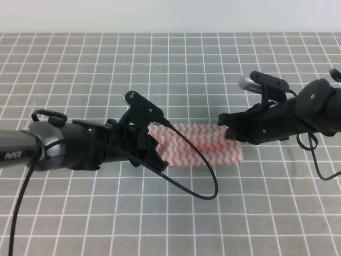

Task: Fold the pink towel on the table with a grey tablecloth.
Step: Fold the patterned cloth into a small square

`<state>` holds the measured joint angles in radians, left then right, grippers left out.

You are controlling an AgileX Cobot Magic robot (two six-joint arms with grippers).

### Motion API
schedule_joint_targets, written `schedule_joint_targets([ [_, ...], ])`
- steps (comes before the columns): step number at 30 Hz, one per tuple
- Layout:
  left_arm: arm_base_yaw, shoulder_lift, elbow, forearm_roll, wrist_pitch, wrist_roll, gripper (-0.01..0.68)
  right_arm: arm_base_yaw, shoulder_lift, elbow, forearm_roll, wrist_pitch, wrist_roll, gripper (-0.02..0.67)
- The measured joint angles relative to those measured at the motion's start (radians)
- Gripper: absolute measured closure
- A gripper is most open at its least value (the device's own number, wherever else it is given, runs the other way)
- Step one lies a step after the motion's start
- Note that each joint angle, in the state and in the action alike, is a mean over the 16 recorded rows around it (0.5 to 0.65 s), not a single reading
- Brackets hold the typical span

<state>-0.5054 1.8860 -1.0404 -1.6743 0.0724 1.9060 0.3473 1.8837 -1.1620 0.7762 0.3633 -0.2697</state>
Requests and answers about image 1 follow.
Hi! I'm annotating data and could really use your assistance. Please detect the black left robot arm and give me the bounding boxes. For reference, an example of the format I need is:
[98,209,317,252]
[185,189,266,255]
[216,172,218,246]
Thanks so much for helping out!
[1,109,168,172]

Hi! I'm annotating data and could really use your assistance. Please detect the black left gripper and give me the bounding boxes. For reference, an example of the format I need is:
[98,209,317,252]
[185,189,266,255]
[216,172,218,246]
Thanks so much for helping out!
[104,119,168,171]

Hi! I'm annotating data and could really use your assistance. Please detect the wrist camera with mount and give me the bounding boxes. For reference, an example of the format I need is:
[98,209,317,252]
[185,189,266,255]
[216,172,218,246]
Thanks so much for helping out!
[119,91,170,130]
[238,71,289,103]

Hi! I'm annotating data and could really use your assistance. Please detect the grey grid tablecloth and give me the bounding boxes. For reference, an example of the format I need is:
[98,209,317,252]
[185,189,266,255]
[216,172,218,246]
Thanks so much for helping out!
[1,33,340,255]

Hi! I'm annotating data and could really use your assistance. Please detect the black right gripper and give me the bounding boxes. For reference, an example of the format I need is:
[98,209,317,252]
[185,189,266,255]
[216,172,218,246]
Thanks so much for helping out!
[217,102,290,145]

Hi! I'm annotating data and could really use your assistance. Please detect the pink white wavy striped towel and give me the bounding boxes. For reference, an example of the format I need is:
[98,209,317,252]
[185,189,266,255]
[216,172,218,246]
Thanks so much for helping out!
[149,123,243,167]

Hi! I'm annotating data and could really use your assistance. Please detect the black left camera cable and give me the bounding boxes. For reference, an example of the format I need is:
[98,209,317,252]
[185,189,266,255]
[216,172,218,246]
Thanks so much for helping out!
[7,121,218,256]

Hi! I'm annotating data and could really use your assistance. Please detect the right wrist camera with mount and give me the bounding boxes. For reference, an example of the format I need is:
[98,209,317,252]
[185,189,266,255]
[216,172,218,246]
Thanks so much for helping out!
[238,71,289,103]

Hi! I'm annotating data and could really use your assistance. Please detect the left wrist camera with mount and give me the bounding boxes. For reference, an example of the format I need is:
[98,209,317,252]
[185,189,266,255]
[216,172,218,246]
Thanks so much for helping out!
[119,91,170,130]

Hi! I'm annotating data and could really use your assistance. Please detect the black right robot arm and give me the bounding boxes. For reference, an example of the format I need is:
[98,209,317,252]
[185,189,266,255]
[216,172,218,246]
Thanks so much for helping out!
[217,78,340,145]

